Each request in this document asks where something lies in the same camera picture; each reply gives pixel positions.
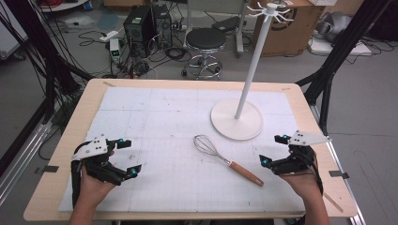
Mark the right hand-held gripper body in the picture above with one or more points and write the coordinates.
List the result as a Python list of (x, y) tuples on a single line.
[(300, 161)]

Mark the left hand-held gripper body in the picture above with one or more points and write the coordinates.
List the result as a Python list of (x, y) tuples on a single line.
[(90, 149)]

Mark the white hook stand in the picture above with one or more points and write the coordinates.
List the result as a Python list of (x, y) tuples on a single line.
[(237, 122)]

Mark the person's right hand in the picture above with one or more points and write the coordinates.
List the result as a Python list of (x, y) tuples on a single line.
[(305, 184)]

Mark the person's left hand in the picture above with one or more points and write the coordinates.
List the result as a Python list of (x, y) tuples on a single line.
[(92, 190)]

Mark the black tape strip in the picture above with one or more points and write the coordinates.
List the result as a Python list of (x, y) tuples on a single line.
[(338, 174), (47, 169)]

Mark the white grid paper mat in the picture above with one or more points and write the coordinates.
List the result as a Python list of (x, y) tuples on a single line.
[(162, 125)]

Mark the brown tape piece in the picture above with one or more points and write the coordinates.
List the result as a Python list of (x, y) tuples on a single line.
[(109, 84)]

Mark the small power supply unit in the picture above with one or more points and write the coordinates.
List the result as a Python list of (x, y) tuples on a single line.
[(114, 50)]

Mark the cardboard box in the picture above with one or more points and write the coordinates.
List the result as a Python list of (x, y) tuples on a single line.
[(287, 34)]

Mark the white power strip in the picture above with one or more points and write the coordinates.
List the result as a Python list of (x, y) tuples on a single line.
[(109, 36)]

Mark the white flat board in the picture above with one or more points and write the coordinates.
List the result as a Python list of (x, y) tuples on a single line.
[(341, 47)]

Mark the large black computer tower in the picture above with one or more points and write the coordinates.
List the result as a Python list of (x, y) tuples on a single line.
[(137, 29)]

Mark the grey metal stand leg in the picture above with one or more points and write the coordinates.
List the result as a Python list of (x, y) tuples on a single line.
[(240, 31)]

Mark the slim black computer tower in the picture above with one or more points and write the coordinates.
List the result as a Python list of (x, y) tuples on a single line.
[(162, 26)]

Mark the grey plastic device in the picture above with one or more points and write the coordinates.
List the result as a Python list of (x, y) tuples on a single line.
[(333, 25)]

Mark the black round stool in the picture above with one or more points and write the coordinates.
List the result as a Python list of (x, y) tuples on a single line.
[(205, 39)]

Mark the flat black case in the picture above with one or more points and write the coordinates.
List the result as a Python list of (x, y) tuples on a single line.
[(226, 24)]

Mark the round white table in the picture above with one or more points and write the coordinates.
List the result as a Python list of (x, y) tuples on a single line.
[(62, 4)]

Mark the aluminium rail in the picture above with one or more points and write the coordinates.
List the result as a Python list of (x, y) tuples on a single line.
[(22, 162), (344, 175)]

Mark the black metal frame stand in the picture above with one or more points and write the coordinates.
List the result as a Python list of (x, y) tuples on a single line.
[(43, 47), (341, 50)]

